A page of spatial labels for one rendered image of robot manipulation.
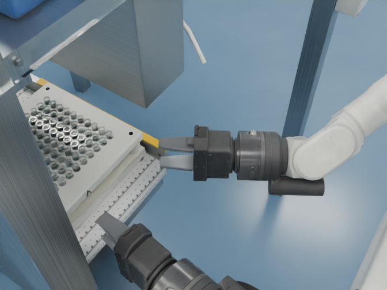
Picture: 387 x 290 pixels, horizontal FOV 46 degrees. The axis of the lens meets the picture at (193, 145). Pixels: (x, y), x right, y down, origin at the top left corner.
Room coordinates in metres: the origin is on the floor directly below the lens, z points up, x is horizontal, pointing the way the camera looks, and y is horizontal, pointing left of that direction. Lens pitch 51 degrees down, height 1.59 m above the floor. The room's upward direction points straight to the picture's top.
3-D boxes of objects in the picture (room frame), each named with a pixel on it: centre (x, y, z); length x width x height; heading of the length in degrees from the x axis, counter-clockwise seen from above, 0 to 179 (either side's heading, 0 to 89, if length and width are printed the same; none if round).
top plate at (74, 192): (0.51, 0.26, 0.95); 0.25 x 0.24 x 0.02; 56
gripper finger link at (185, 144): (0.50, 0.03, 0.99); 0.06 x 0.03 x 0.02; 88
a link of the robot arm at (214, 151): (0.50, -0.06, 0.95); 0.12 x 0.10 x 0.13; 88
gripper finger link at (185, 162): (0.50, 0.03, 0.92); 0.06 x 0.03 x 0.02; 88
